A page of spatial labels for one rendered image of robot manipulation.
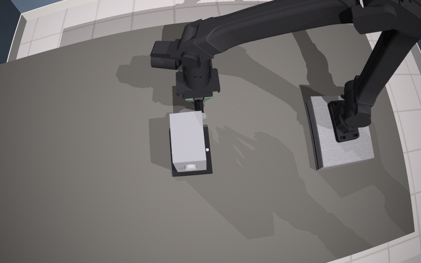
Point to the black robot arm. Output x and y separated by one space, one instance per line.
399 21

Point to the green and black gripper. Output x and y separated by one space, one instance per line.
197 87

